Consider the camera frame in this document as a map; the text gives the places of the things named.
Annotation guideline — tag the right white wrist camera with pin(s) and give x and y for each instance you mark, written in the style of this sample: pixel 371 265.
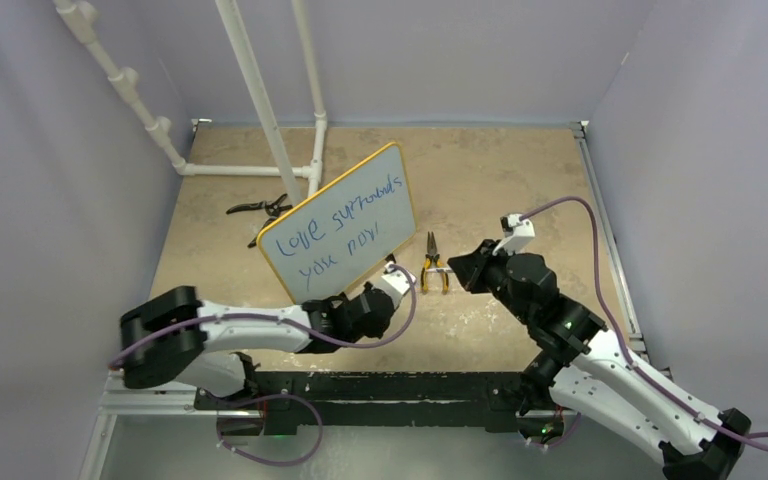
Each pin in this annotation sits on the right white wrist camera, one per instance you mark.
pixel 518 232

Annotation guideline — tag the aluminium frame rail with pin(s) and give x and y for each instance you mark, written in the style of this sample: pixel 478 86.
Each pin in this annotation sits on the aluminium frame rail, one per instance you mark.
pixel 636 337

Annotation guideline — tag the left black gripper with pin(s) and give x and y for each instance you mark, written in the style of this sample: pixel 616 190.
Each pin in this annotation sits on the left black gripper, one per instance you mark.
pixel 367 287

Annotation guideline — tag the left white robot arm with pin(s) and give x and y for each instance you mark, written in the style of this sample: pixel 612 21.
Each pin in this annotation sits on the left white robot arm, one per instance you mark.
pixel 178 337

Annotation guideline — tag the white pvc pipe frame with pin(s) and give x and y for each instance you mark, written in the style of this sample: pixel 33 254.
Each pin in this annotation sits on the white pvc pipe frame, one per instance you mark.
pixel 300 183

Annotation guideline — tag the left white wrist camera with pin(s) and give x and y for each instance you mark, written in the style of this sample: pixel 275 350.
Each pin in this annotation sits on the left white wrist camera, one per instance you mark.
pixel 395 282

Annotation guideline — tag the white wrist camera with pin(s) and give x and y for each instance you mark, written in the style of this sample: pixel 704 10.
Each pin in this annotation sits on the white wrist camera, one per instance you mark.
pixel 518 232
pixel 395 282

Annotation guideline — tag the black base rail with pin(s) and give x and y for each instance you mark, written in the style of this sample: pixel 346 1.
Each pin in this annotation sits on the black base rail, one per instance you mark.
pixel 498 402

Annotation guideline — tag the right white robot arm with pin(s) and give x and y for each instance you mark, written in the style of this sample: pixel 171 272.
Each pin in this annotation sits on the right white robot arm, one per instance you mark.
pixel 585 366

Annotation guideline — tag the yellow handled pliers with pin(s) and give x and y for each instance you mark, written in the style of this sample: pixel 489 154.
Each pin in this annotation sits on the yellow handled pliers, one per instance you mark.
pixel 432 259

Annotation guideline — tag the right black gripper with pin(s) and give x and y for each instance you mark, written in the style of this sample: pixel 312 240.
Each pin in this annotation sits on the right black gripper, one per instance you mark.
pixel 471 268

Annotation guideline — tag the yellow framed whiteboard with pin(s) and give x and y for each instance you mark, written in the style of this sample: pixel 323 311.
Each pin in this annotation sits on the yellow framed whiteboard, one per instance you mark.
pixel 335 238

